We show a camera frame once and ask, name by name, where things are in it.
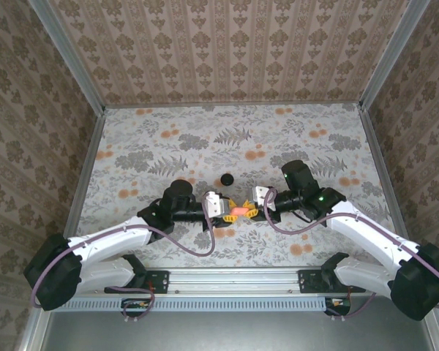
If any grey metal panel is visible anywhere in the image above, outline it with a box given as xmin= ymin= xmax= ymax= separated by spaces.
xmin=20 ymin=310 xmax=439 ymax=351

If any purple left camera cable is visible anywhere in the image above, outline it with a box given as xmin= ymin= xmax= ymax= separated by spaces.
xmin=29 ymin=195 xmax=217 ymax=312

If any short purple cable loop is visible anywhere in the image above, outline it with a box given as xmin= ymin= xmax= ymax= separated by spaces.
xmin=113 ymin=286 xmax=157 ymax=323
xmin=325 ymin=290 xmax=378 ymax=319

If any white slotted cable duct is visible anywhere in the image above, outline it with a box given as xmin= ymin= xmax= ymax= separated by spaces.
xmin=53 ymin=295 xmax=352 ymax=312

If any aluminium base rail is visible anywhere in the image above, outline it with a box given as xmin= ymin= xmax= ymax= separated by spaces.
xmin=76 ymin=268 xmax=369 ymax=297

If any black connector board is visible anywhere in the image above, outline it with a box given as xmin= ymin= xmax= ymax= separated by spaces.
xmin=324 ymin=296 xmax=353 ymax=317
xmin=121 ymin=298 xmax=151 ymax=317

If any aluminium frame post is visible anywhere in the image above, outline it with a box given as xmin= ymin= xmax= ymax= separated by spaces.
xmin=26 ymin=0 xmax=107 ymax=113
xmin=359 ymin=0 xmax=431 ymax=110

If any aluminium table back rail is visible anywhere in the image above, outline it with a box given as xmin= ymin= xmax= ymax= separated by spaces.
xmin=104 ymin=101 xmax=363 ymax=109

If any purple camera cable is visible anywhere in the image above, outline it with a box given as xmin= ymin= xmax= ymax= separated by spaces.
xmin=29 ymin=195 xmax=217 ymax=312
xmin=263 ymin=188 xmax=439 ymax=312

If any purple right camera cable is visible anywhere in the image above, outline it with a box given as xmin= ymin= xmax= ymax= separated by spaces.
xmin=263 ymin=188 xmax=439 ymax=312

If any aluminium table side rail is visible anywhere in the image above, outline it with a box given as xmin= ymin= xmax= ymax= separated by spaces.
xmin=60 ymin=107 xmax=108 ymax=238
xmin=357 ymin=104 xmax=414 ymax=238

